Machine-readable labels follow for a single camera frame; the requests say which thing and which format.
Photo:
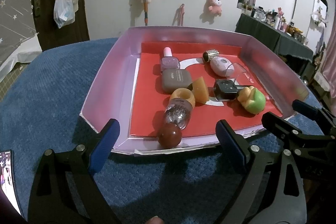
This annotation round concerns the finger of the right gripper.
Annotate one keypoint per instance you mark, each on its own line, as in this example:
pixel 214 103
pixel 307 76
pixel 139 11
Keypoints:
pixel 322 117
pixel 292 137

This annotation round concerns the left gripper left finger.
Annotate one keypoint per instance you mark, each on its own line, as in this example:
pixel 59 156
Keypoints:
pixel 64 190

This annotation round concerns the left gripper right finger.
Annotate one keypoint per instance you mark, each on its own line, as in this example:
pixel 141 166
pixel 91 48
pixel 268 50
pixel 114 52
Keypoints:
pixel 271 190

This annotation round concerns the green frog toy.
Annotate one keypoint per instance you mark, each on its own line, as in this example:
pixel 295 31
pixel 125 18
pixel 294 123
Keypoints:
pixel 252 99

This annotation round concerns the clear plastic cup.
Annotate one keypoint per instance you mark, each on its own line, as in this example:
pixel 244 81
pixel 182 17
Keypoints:
pixel 239 74

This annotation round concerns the black star nail polish bottle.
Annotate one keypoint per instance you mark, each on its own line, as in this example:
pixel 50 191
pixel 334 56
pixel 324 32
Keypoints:
pixel 226 90

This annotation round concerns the white pink round device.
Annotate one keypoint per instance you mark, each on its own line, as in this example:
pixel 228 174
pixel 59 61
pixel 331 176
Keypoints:
pixel 222 66

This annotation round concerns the amber dome cap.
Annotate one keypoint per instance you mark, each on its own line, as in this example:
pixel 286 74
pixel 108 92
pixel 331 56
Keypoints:
pixel 200 90

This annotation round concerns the gold studded cylinder cap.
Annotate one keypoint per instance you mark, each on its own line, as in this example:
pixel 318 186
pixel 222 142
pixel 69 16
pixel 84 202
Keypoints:
pixel 208 55

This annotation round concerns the glitter bottle brown ball cap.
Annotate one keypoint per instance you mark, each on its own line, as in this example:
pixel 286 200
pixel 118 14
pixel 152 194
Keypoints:
pixel 175 119

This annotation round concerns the amber ring holder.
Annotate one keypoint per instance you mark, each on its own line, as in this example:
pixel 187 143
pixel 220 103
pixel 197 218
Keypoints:
pixel 184 93

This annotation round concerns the brown eye shadow case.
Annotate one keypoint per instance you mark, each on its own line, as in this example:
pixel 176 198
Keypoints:
pixel 173 79

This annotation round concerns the purple nail polish bottle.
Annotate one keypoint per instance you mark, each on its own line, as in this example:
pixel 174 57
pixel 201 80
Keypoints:
pixel 168 61

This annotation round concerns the person left hand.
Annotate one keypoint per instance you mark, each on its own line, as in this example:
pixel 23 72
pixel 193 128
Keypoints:
pixel 155 220

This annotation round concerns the smartphone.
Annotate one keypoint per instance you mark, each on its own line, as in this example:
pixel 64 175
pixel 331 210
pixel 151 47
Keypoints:
pixel 7 179

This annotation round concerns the dark green clothed side table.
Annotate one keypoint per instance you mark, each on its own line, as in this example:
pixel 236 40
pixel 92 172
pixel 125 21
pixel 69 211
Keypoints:
pixel 277 41

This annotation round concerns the red paper liner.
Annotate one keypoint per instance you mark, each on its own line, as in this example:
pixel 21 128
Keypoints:
pixel 195 67

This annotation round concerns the purple cardboard box tray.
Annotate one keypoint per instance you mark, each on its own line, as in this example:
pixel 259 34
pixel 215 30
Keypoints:
pixel 112 92

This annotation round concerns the pink pig plush right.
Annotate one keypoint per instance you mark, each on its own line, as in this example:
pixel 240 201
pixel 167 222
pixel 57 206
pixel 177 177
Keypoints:
pixel 215 7

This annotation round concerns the white plastic bag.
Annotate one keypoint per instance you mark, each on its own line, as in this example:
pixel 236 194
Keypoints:
pixel 63 13

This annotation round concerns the pink hanger on wall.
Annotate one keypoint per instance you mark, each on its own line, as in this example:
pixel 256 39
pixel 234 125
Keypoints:
pixel 179 16

